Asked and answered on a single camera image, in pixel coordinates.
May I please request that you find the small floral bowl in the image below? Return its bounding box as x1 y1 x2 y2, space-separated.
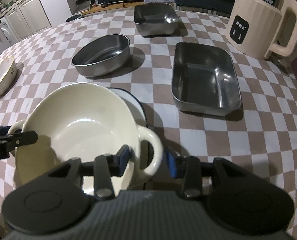
0 55 17 97

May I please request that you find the white kitchen cabinet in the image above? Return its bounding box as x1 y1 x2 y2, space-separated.
2 0 51 39

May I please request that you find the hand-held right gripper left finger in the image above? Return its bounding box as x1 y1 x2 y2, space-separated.
47 144 131 200

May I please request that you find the low wooden drawer cabinet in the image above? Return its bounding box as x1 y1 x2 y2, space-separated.
81 0 149 15

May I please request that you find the dark round bin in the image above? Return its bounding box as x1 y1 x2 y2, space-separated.
65 13 83 22

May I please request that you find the round steel bowl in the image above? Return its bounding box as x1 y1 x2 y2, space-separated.
71 34 130 77

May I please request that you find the rectangular steel container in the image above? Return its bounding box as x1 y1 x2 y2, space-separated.
171 42 242 117
133 4 179 37

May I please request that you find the cream bowl with handles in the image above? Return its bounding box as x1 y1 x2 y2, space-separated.
7 83 164 193

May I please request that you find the white washing machine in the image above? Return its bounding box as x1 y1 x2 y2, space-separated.
0 17 20 46

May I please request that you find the open dark cardboard box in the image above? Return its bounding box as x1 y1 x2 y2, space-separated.
75 0 92 12

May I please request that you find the white plate with dark rim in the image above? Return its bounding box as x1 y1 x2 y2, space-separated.
106 87 155 173

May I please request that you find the brown white checkered tablecloth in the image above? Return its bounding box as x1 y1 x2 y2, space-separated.
0 10 297 240

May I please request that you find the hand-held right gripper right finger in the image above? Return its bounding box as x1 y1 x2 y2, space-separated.
165 148 241 200

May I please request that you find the cream electric kettle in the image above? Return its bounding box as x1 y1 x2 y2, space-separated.
225 0 297 60

